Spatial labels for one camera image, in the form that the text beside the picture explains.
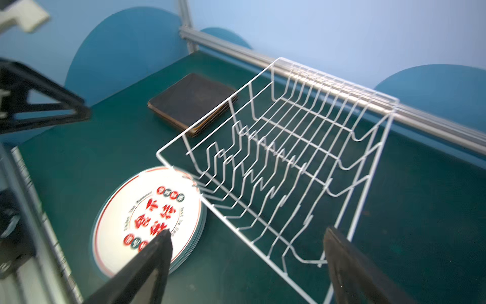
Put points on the aluminium mounting rail base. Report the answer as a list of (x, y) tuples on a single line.
[(47, 277)]

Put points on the aluminium frame left post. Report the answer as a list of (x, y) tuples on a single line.
[(186, 19)]

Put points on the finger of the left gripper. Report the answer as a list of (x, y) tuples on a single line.
[(31, 101)]

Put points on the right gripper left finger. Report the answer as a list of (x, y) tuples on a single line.
[(155, 259)]

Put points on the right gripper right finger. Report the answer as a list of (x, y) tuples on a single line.
[(354, 277)]

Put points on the aluminium frame back bar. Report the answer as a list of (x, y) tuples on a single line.
[(447, 130)]

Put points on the white wire dish rack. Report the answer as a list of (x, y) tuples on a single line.
[(288, 161)]

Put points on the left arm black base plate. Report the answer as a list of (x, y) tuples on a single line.
[(17, 246)]

